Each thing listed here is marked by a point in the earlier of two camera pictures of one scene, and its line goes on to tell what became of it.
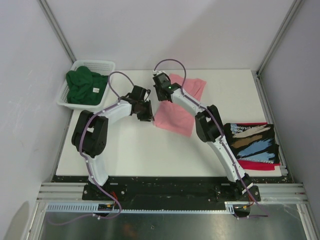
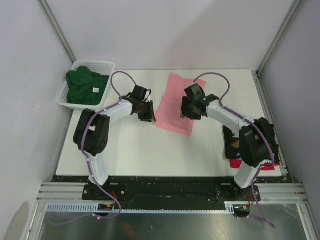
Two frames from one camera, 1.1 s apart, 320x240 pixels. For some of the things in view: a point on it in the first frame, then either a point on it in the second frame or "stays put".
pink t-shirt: x=178 y=116 stays put
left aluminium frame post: x=57 y=28 stays put
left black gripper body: x=144 y=111 stays put
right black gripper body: x=159 y=91 -> x=188 y=110
